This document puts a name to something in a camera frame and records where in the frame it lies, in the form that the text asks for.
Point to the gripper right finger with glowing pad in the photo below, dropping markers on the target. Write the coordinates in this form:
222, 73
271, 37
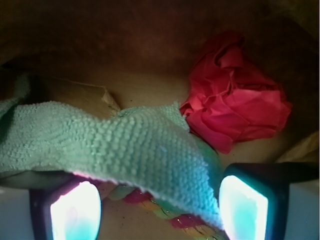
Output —
271, 201

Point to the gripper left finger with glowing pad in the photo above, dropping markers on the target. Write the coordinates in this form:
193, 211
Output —
66, 209

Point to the green dimpled rubber ball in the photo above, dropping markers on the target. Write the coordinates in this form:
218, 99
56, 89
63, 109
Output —
214, 165

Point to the teal microfibre cloth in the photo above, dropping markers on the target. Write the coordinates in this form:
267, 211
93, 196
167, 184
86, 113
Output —
146, 147

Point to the crumpled red paper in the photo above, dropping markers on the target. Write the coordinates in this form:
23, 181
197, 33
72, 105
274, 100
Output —
230, 99

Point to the crumpled brown paper bag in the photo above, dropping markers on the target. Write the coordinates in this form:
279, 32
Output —
142, 51

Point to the multicolour braided rope toy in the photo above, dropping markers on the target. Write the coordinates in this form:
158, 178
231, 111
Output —
130, 214

